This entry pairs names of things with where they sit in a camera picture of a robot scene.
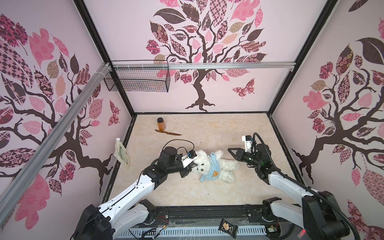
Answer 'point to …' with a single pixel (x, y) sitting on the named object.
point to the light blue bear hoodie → (214, 172)
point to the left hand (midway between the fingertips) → (195, 164)
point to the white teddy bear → (227, 168)
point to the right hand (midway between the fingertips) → (229, 148)
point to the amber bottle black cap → (161, 123)
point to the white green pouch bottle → (120, 152)
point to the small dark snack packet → (228, 228)
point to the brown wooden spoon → (168, 132)
